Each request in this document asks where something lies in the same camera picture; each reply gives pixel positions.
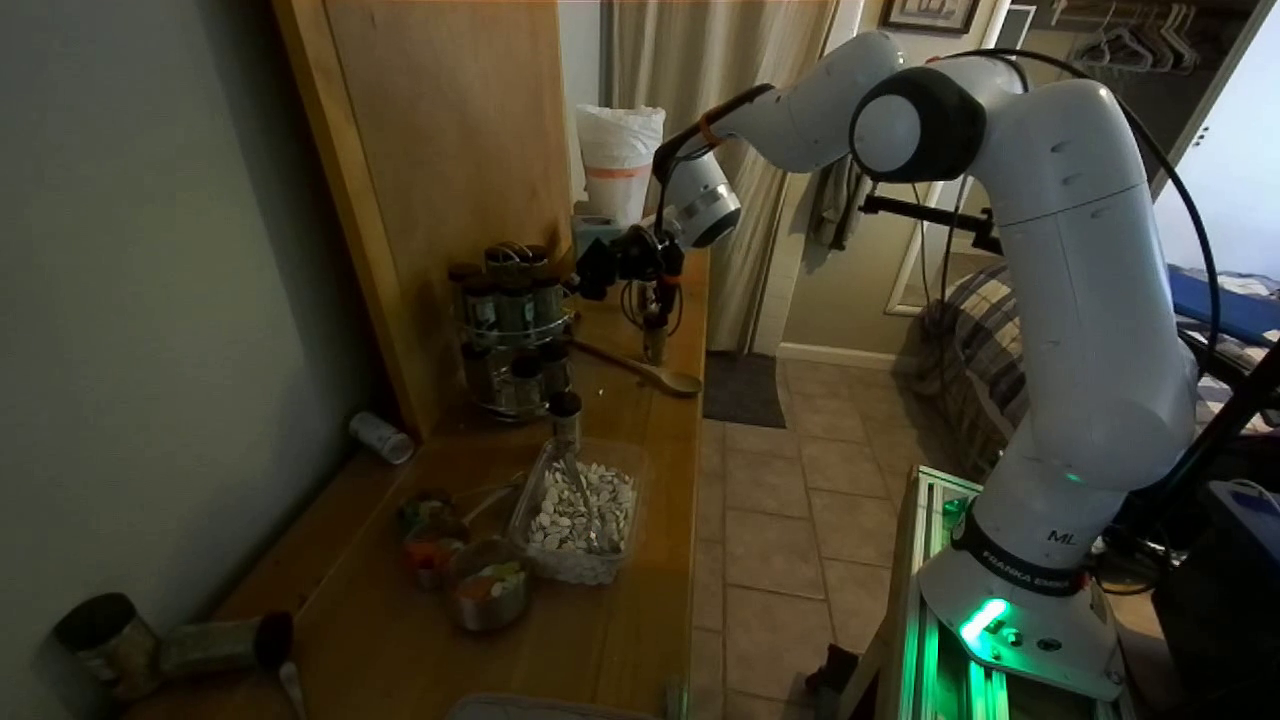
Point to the spice jar with dark lid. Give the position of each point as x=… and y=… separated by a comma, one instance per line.
x=115, y=643

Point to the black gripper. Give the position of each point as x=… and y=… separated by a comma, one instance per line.
x=634, y=255

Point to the large plywood board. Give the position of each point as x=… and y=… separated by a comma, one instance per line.
x=440, y=130

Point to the plaid upholstered chair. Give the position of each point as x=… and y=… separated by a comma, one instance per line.
x=967, y=370

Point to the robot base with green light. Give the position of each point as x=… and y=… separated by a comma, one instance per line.
x=970, y=645

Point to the small jar beside spoon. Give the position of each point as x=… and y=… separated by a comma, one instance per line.
x=228, y=645

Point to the clear container with white pieces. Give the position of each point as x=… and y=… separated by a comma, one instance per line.
x=574, y=519

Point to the framed wall picture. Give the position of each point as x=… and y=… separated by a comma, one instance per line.
x=936, y=16

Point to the spice jar near container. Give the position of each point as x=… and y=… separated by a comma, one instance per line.
x=565, y=425

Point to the rotating seasoning rack with jars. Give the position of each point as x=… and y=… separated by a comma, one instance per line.
x=514, y=331

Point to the wooden dresser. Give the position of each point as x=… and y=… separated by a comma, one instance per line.
x=410, y=594

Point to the spice jar lying on side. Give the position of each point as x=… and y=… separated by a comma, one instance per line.
x=382, y=436

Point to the wooden spoon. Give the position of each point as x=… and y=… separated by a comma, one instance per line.
x=663, y=378

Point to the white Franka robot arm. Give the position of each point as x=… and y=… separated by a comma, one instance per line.
x=1107, y=374

